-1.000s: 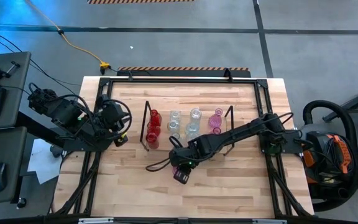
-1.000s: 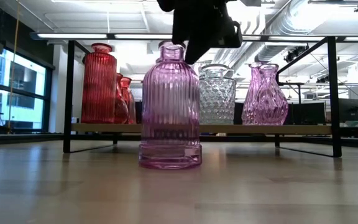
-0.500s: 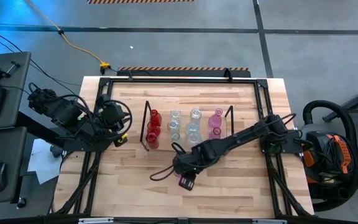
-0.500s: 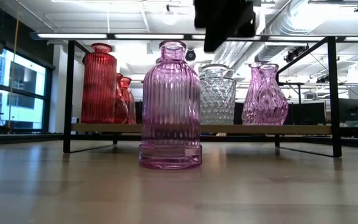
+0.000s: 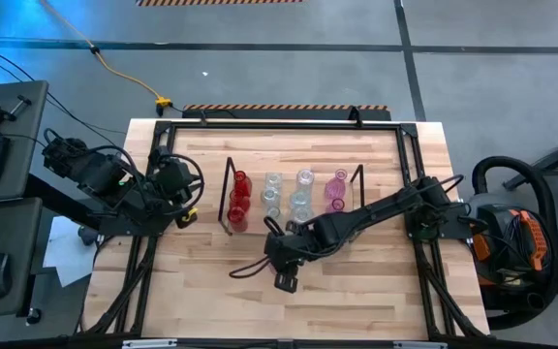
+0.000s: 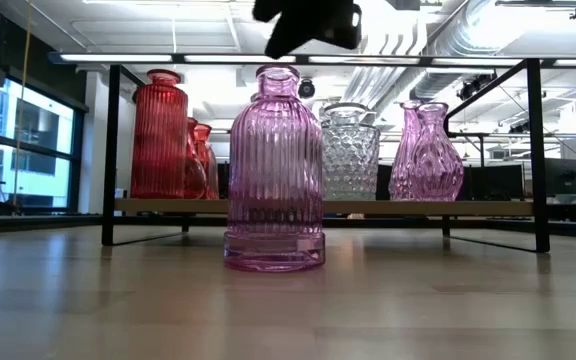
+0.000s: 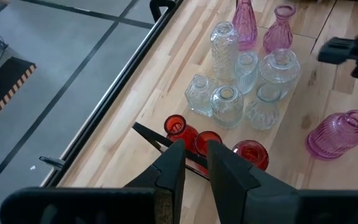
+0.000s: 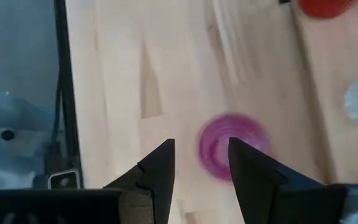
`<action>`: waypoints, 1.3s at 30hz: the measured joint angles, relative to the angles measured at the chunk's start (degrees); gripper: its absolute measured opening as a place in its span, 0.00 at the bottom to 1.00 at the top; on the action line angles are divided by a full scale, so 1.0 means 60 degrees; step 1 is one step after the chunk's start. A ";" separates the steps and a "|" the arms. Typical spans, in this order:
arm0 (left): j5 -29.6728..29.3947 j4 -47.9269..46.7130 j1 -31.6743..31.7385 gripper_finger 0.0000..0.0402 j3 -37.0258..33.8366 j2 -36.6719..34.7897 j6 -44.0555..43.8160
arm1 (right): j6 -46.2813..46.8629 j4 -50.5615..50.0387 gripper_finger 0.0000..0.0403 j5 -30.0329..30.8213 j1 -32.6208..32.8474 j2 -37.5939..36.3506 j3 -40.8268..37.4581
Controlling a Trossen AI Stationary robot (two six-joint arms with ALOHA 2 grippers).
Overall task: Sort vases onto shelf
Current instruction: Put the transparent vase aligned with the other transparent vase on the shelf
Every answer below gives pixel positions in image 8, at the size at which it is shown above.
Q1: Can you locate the small black round disc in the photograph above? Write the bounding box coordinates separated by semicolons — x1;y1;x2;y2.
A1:
0;129;16;141

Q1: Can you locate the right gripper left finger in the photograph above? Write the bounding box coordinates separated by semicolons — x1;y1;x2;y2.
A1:
0;138;176;224

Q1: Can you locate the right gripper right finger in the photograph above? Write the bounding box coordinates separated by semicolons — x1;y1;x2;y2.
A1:
227;137;358;224

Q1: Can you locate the small silver-framed black bracket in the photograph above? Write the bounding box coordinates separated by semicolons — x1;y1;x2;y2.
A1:
47;169;82;190

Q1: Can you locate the black aluminium table frame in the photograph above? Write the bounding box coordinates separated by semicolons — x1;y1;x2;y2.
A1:
44;0;84;190

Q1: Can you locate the pink ribbed round vase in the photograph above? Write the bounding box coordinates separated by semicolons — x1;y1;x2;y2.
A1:
197;112;272;182

